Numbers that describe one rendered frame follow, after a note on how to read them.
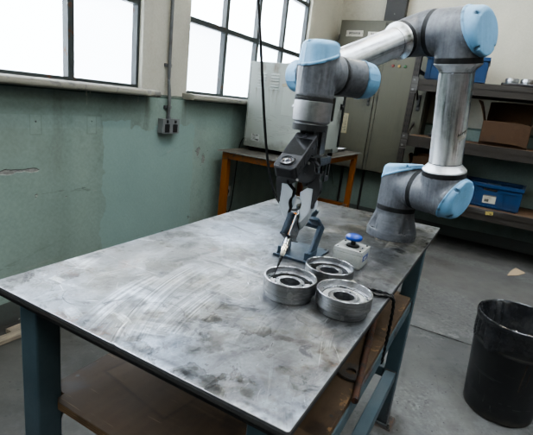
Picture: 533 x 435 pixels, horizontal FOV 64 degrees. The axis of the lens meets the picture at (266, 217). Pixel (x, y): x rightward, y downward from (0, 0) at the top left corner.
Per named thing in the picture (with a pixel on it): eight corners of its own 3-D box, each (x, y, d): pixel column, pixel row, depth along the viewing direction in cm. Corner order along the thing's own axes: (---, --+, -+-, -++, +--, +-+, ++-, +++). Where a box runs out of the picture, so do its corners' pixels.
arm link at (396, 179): (392, 198, 142) (400, 158, 138) (428, 210, 131) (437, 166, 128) (368, 200, 134) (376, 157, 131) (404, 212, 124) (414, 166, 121)
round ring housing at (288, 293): (264, 305, 80) (267, 286, 79) (259, 282, 90) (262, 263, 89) (320, 309, 81) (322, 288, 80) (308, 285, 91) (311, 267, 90)
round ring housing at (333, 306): (372, 328, 76) (376, 306, 75) (313, 318, 77) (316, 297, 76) (366, 302, 86) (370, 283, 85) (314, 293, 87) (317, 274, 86)
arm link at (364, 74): (346, 61, 96) (311, 54, 90) (388, 62, 88) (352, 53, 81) (341, 97, 98) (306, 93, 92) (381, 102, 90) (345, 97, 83)
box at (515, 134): (535, 151, 357) (548, 104, 347) (467, 142, 380) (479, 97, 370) (533, 149, 393) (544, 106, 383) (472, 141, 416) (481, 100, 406)
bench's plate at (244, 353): (287, 447, 50) (288, 432, 50) (-10, 292, 77) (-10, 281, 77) (439, 233, 153) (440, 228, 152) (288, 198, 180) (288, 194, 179)
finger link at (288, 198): (298, 222, 94) (307, 181, 91) (286, 228, 89) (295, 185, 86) (286, 217, 95) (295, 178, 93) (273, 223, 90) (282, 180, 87)
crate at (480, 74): (485, 87, 404) (491, 63, 398) (485, 85, 370) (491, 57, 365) (427, 83, 425) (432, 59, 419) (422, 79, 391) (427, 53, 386)
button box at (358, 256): (358, 271, 102) (362, 251, 101) (331, 262, 106) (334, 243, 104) (369, 261, 109) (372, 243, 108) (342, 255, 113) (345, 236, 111)
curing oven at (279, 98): (314, 162, 304) (328, 66, 287) (242, 148, 332) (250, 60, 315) (344, 157, 357) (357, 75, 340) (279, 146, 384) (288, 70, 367)
